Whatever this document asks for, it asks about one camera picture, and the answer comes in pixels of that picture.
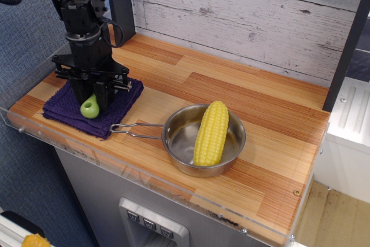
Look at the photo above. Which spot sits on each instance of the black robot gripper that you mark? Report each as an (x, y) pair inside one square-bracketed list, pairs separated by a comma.
[(90, 68)]

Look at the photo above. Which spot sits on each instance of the grey spatula with green handle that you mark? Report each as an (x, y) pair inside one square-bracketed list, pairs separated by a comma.
[(90, 108)]

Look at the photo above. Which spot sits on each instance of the stainless steel pot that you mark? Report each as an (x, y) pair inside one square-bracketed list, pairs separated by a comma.
[(179, 135)]

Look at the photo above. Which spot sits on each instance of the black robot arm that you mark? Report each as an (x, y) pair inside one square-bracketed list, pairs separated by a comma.
[(83, 20)]

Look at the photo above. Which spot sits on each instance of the purple folded cloth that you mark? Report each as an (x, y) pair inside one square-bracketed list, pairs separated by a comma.
[(64, 107)]

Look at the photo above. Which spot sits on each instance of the grey toy fridge cabinet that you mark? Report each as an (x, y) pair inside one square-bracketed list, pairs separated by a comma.
[(99, 191)]

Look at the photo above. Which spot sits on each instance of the clear acrylic edge guard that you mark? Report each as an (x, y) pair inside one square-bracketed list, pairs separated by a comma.
[(283, 118)]

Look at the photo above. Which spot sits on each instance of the yellow toy corn cob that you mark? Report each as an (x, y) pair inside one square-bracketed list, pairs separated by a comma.
[(210, 141)]

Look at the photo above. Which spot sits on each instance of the silver dispenser button panel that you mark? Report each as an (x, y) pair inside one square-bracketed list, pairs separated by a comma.
[(145, 227)]

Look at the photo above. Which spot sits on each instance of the yellow object bottom corner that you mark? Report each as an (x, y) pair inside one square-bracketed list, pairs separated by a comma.
[(35, 240)]

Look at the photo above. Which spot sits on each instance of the white ribbed side surface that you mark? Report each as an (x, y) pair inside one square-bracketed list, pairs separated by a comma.
[(350, 115)]

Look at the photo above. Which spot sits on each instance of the dark left upright post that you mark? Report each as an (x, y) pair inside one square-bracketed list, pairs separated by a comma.
[(122, 14)]

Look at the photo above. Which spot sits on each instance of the dark upright post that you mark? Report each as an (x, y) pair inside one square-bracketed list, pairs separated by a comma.
[(122, 14), (346, 56)]

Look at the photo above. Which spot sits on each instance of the dark right upright post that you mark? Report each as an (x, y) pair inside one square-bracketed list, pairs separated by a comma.
[(346, 56)]

